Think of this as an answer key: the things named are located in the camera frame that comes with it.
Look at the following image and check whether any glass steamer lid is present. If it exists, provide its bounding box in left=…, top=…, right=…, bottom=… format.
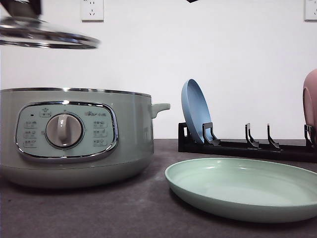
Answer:
left=0, top=16, right=100, bottom=49

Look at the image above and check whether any green plate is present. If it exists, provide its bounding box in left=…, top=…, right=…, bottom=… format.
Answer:
left=165, top=158, right=317, bottom=224

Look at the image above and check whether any blue plate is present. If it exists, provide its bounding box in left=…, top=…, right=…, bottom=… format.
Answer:
left=181, top=79, right=212, bottom=143

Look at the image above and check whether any green electric steamer pot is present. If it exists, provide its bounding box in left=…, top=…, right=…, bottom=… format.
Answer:
left=0, top=87, right=170, bottom=188

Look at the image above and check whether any pink plate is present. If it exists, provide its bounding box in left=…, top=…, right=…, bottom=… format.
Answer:
left=303, top=69, right=317, bottom=146

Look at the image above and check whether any black plate rack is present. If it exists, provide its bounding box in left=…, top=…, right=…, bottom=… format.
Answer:
left=178, top=122, right=317, bottom=163

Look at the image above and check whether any white left wall socket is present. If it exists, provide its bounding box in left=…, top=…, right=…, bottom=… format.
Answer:
left=80, top=0, right=105, bottom=23

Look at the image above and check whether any white wall socket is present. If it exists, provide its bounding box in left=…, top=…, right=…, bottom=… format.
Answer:
left=80, top=0, right=105, bottom=23
left=301, top=0, right=317, bottom=24

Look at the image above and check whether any white right wall socket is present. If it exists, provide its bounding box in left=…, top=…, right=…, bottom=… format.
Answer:
left=301, top=0, right=317, bottom=24

